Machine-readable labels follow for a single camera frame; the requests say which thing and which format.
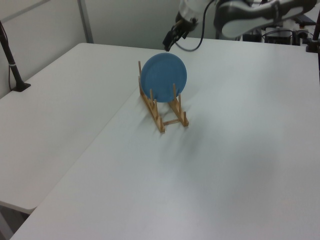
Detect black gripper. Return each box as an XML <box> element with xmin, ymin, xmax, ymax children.
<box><xmin>162</xmin><ymin>15</ymin><xmax>199</xmax><ymax>52</ymax></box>

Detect blue round plate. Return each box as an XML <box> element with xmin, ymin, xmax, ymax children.
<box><xmin>139</xmin><ymin>52</ymin><xmax>188</xmax><ymax>104</ymax></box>

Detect wooden plate rack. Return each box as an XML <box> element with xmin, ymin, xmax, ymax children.
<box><xmin>137</xmin><ymin>60</ymin><xmax>190</xmax><ymax>134</ymax></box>

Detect black electronics box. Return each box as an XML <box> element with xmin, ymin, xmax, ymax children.
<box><xmin>264</xmin><ymin>27</ymin><xmax>294</xmax><ymax>45</ymax></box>

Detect black keyboard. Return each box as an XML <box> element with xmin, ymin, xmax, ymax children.
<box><xmin>297</xmin><ymin>14</ymin><xmax>317</xmax><ymax>26</ymax></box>

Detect dark pole with table clamp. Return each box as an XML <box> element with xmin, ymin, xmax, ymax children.
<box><xmin>305</xmin><ymin>4</ymin><xmax>320</xmax><ymax>53</ymax></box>

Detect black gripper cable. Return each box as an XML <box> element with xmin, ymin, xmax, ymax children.
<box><xmin>174</xmin><ymin>0</ymin><xmax>215</xmax><ymax>53</ymax></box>

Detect grey partition frame post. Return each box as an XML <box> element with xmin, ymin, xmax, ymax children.
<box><xmin>76</xmin><ymin>0</ymin><xmax>95</xmax><ymax>44</ymax></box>

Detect black camera pole with base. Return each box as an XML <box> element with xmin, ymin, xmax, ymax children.
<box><xmin>0</xmin><ymin>20</ymin><xmax>32</xmax><ymax>92</ymax></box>

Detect thin black pole cable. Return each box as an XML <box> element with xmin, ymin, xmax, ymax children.
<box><xmin>0</xmin><ymin>23</ymin><xmax>16</xmax><ymax>91</ymax></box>

